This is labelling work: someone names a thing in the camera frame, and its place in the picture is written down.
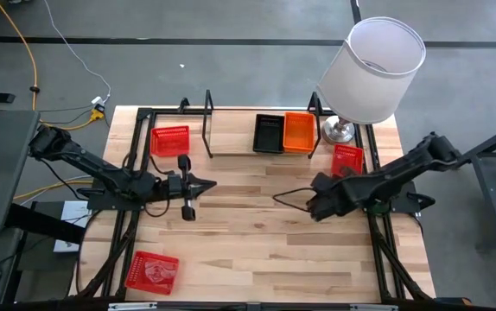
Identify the black plastic basket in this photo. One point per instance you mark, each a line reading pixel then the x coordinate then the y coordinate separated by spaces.
pixel 268 134

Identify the black aluminium rig frame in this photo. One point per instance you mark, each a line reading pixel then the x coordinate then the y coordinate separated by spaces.
pixel 170 111

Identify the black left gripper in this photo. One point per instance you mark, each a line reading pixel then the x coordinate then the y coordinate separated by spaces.
pixel 186 195

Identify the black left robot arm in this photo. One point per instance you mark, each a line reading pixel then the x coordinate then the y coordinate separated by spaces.
pixel 84 157

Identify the silver metal bracket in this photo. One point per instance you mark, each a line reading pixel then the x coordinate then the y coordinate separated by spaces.
pixel 132 306
pixel 373 307

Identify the white power adapter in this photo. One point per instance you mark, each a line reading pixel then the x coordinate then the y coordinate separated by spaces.
pixel 98 102

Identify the orange plastic basket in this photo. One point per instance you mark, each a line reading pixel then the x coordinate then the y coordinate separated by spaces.
pixel 299 131

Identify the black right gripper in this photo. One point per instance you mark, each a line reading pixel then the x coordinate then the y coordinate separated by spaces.
pixel 334 198

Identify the black metal shelf side frame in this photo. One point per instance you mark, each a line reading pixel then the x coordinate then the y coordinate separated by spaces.
pixel 313 103
pixel 205 134

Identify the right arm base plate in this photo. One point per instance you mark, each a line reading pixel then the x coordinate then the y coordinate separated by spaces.
pixel 408 205

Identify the white paper sheet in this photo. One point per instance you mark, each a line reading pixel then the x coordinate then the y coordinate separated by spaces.
pixel 73 213

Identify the red plastic basket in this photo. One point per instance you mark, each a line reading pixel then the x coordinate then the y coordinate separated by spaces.
pixel 150 272
pixel 170 141
pixel 348 157

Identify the yellow power plug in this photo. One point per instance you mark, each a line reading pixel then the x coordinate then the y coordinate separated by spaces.
pixel 97 115

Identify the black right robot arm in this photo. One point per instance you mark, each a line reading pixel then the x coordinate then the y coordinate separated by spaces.
pixel 403 168

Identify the black diagonal beam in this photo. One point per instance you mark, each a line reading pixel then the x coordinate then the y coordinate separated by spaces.
pixel 45 224

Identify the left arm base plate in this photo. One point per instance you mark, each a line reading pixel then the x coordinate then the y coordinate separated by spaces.
pixel 101 201

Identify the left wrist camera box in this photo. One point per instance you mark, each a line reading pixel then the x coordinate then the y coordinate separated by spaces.
pixel 174 183

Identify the table lamp white shade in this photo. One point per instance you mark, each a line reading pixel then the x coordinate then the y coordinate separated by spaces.
pixel 373 73

